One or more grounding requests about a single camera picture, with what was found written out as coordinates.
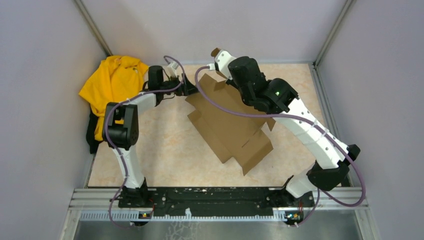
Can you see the yellow jacket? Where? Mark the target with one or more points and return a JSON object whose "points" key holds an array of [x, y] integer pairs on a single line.
{"points": [[117, 79]]}

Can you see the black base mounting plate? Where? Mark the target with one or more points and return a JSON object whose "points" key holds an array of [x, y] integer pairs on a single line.
{"points": [[218, 201]]}

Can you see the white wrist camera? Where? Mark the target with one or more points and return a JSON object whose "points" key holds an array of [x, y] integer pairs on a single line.
{"points": [[172, 69], [221, 60]]}

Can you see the aluminium front frame rail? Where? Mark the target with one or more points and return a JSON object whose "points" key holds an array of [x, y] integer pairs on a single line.
{"points": [[102, 204]]}

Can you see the aluminium corner post left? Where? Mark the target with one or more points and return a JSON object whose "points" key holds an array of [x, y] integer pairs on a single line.
{"points": [[83, 10]]}

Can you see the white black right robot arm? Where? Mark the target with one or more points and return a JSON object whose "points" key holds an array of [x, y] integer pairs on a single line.
{"points": [[278, 98]]}

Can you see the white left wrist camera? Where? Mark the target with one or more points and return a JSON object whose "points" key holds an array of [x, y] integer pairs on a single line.
{"points": [[172, 69]]}

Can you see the brown cardboard box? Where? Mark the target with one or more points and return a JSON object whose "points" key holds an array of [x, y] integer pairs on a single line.
{"points": [[220, 117]]}

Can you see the black cloth under jacket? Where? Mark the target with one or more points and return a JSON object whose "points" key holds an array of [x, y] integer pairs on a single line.
{"points": [[90, 133]]}

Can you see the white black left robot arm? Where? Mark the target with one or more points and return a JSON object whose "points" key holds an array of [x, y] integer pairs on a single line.
{"points": [[121, 127]]}

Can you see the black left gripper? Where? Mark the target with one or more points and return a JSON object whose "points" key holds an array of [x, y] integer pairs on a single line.
{"points": [[186, 88]]}

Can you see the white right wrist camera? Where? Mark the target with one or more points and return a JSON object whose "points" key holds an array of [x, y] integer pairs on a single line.
{"points": [[221, 60]]}

